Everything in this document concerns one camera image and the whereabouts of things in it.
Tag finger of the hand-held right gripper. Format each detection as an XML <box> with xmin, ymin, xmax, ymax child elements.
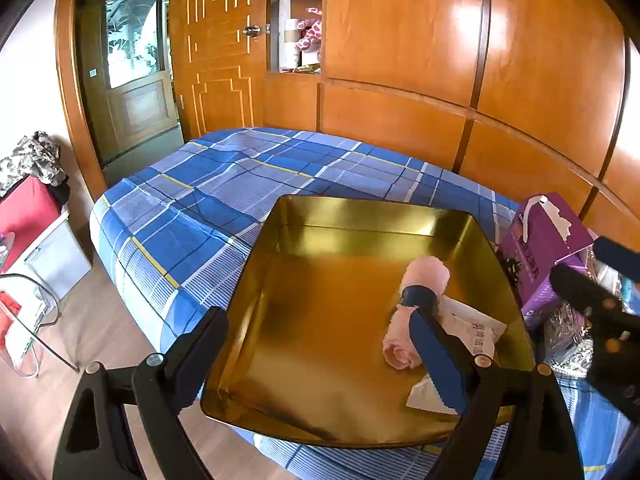
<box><xmin>550</xmin><ymin>264</ymin><xmax>640</xmax><ymax>423</ymax></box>
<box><xmin>594</xmin><ymin>236</ymin><xmax>640</xmax><ymax>281</ymax></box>

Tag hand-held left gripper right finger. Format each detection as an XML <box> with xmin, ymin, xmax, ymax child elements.
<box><xmin>408</xmin><ymin>308</ymin><xmax>586</xmax><ymax>480</ymax></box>

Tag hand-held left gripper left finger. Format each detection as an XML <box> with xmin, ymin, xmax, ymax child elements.
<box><xmin>52</xmin><ymin>306</ymin><xmax>230</xmax><ymax>480</ymax></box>

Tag pink towel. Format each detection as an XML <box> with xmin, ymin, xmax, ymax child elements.
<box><xmin>382</xmin><ymin>256</ymin><xmax>451</xmax><ymax>372</ymax></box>

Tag gold metal tin tray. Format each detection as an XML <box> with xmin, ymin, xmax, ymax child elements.
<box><xmin>199</xmin><ymin>194</ymin><xmax>536</xmax><ymax>448</ymax></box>

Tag white paper packet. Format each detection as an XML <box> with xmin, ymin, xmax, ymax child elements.
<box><xmin>437</xmin><ymin>295</ymin><xmax>507</xmax><ymax>361</ymax></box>
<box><xmin>406</xmin><ymin>372</ymin><xmax>466</xmax><ymax>416</ymax></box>

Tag silver glitter box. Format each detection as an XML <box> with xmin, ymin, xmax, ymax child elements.
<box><xmin>542</xmin><ymin>302</ymin><xmax>601</xmax><ymax>378</ymax></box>

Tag purple gift box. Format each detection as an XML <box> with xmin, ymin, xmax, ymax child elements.
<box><xmin>500</xmin><ymin>192</ymin><xmax>596</xmax><ymax>331</ymax></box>

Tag blue plaid bed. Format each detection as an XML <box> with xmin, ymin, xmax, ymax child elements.
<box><xmin>89</xmin><ymin>127</ymin><xmax>636</xmax><ymax>480</ymax></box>

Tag white storage box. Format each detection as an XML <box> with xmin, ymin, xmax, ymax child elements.
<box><xmin>22</xmin><ymin>205</ymin><xmax>93</xmax><ymax>306</ymax></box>

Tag white plastic bag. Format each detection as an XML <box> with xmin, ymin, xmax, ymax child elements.
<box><xmin>0</xmin><ymin>290</ymin><xmax>51</xmax><ymax>377</ymax></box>

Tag red box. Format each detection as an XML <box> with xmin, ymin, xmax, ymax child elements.
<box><xmin>0</xmin><ymin>176</ymin><xmax>63</xmax><ymax>271</ymax></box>

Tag wooden door with glass pane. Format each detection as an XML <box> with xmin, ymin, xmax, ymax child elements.
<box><xmin>75</xmin><ymin>0</ymin><xmax>181</xmax><ymax>166</ymax></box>

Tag camouflage cloth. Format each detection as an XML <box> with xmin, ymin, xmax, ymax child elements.
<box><xmin>0</xmin><ymin>131</ymin><xmax>68</xmax><ymax>196</ymax></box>

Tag wooden door with gold lines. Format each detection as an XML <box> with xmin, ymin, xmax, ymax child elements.
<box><xmin>169</xmin><ymin>0</ymin><xmax>273</xmax><ymax>143</ymax></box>

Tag wooden wardrobe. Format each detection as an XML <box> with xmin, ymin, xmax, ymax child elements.
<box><xmin>262</xmin><ymin>0</ymin><xmax>640</xmax><ymax>256</ymax></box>

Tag white cylinder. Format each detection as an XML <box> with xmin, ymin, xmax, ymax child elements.
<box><xmin>284</xmin><ymin>19</ymin><xmax>301</xmax><ymax>68</ymax></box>

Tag pink spotted plush toy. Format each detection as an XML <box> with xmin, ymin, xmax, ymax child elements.
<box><xmin>295</xmin><ymin>7</ymin><xmax>323</xmax><ymax>66</ymax></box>

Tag black wire frame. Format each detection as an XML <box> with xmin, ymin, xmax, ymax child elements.
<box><xmin>0</xmin><ymin>273</ymin><xmax>81</xmax><ymax>373</ymax></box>

